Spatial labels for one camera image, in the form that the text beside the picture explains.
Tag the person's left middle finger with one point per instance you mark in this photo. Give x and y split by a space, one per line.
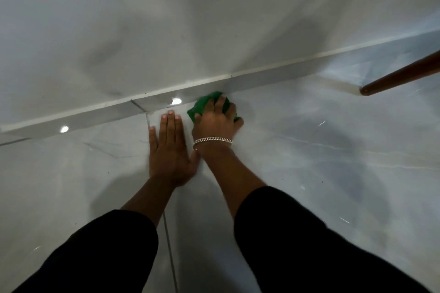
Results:
171 128

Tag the person's left thumb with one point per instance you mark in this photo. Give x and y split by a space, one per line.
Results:
194 161

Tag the brown wooden furniture leg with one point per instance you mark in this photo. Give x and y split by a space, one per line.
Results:
402 74

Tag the green cleaning cloth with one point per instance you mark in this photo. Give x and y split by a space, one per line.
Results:
203 104

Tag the black sleeve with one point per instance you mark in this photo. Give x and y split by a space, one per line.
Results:
302 244
92 255

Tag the white tile baseboard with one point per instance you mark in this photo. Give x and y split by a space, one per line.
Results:
103 114

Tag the person's left hand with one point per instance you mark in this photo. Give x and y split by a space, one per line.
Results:
170 160

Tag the person's right thumb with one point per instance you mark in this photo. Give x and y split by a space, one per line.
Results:
198 120

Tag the black right sleeve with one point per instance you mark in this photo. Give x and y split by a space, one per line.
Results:
302 244

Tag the person's left little finger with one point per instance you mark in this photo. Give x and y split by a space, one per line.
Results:
152 138

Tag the black left sleeve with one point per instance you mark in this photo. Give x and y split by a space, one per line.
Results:
92 255

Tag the person's left forearm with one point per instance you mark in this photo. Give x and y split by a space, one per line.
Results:
151 198

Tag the person's right hand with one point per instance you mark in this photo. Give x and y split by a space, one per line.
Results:
213 126

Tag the person's right forearm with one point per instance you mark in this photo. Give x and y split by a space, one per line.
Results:
227 169

